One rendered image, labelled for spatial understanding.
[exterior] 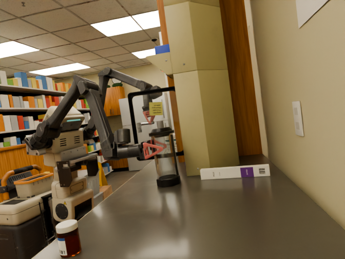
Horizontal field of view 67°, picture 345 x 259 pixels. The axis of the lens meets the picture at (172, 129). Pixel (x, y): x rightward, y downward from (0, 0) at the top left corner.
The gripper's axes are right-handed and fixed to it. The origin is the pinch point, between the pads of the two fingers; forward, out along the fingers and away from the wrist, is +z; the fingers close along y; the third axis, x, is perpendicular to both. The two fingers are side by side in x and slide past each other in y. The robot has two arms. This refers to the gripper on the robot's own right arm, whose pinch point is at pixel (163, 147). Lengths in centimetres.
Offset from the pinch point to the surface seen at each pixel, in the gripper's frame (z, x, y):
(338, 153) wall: 50, 1, -41
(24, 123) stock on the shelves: -240, -30, 216
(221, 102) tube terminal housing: 26.8, -15.8, 18.9
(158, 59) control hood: 1.2, -38.6, 9.9
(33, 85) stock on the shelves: -240, -87, 247
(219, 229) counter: 21, 16, -46
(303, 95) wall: 50, -13, -22
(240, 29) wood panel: 43, -56, 47
